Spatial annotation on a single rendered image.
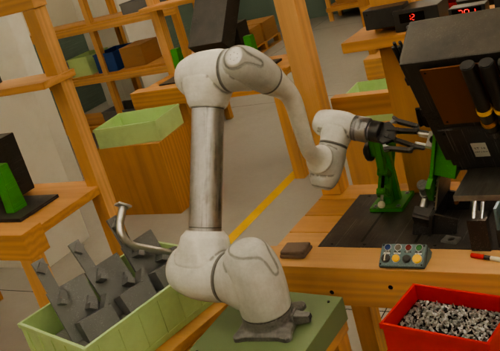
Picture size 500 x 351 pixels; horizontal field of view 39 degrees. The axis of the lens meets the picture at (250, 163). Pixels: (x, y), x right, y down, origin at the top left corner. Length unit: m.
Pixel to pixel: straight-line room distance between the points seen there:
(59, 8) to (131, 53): 3.07
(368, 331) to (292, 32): 1.40
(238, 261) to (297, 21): 1.14
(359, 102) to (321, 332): 1.13
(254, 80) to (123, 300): 0.98
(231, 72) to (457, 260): 0.91
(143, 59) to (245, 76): 5.95
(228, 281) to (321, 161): 0.62
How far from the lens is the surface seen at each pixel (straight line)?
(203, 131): 2.12
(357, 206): 2.79
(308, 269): 2.44
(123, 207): 2.67
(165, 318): 2.48
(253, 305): 2.01
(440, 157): 2.34
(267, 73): 2.07
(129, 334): 2.39
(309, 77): 2.82
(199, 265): 2.09
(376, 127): 2.46
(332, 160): 2.44
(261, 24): 11.54
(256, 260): 1.96
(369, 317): 3.27
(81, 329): 2.55
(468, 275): 2.23
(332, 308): 2.13
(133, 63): 8.05
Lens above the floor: 2.04
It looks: 19 degrees down
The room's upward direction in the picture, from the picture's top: 16 degrees counter-clockwise
